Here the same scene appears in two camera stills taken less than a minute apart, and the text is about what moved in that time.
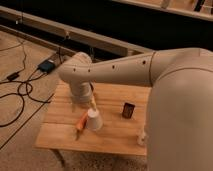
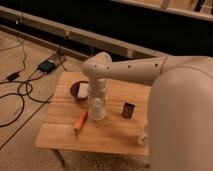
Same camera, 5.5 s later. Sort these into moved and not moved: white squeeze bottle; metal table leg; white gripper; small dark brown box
Moved: white gripper
Not moved: metal table leg; white squeeze bottle; small dark brown box
